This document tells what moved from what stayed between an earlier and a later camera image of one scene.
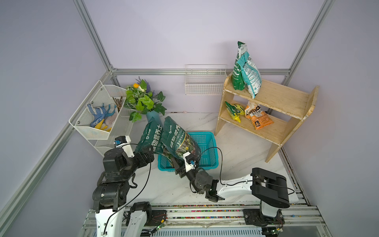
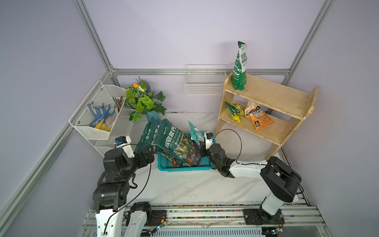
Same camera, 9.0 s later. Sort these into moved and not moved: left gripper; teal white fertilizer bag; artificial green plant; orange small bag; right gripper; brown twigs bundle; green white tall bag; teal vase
Moved: teal white fertilizer bag; right gripper
Not moved: orange small bag; green white tall bag; artificial green plant; left gripper; teal vase; brown twigs bundle
